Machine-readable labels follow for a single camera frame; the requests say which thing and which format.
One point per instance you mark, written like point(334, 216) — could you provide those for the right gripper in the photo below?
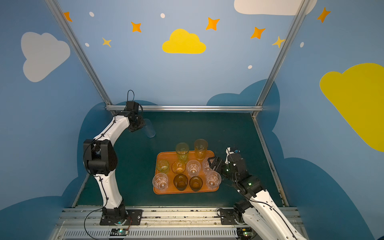
point(220, 165)

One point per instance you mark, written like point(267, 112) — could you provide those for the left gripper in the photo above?
point(139, 126)

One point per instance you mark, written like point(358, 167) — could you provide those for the clear faceted glass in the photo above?
point(206, 166)
point(160, 182)
point(193, 168)
point(213, 180)

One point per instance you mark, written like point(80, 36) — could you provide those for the tall clear bluish glass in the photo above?
point(148, 129)

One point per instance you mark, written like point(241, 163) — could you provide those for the tall amber glass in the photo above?
point(201, 147)

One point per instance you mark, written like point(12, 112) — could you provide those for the small olive textured cup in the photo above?
point(196, 183)

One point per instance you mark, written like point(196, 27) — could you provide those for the orange plastic tray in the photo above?
point(172, 157)

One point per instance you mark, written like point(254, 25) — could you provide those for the tall green glass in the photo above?
point(182, 150)

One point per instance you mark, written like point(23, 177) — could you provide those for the short yellow glass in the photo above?
point(178, 167)

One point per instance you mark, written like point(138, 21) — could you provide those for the dark olive textured cup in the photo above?
point(181, 182)

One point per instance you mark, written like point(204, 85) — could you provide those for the short green glass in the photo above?
point(163, 166)

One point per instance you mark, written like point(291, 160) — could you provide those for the clear faceted glass back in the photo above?
point(160, 182)

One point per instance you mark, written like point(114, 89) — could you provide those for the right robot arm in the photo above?
point(258, 211)

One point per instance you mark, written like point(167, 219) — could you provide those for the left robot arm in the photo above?
point(100, 161)

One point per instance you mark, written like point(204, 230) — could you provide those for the right controller board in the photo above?
point(244, 233)

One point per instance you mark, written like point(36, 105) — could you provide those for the controller board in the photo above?
point(119, 232)
point(244, 233)

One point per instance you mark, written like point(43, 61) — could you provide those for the left controller board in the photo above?
point(119, 232)

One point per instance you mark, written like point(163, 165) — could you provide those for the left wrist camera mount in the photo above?
point(132, 106)

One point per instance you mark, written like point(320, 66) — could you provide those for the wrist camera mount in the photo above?
point(132, 106)
point(231, 150)

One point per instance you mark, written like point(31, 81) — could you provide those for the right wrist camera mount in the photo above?
point(231, 150)

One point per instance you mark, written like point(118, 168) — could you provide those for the aluminium rear frame bar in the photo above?
point(150, 108)

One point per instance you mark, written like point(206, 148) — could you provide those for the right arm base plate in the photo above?
point(230, 217)

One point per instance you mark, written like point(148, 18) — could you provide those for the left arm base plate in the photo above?
point(132, 217)

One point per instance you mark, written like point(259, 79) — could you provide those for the front aluminium rail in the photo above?
point(157, 223)

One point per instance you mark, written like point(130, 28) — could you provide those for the aluminium left frame post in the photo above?
point(64, 24)

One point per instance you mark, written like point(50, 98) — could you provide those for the aluminium frame post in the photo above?
point(291, 34)
point(64, 24)

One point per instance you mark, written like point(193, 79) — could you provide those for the aluminium right frame post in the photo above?
point(291, 34)

